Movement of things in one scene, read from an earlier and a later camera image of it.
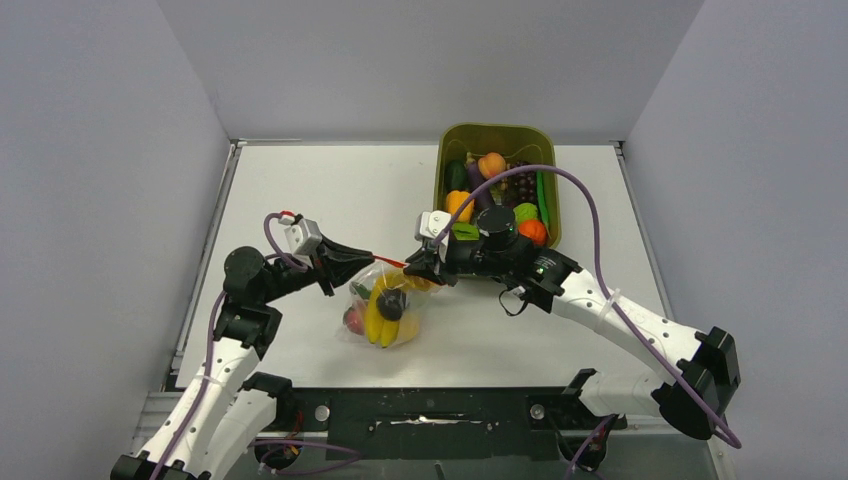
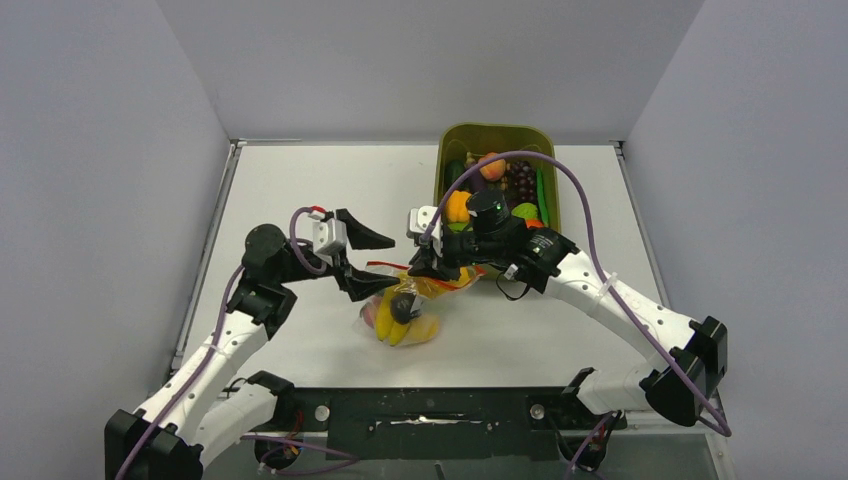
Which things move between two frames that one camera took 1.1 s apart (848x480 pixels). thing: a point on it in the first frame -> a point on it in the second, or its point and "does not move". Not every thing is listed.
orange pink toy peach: [491, 164] does not move
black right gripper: [427, 262] does not move
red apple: [354, 318] -> [369, 313]
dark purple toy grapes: [522, 187] does not move
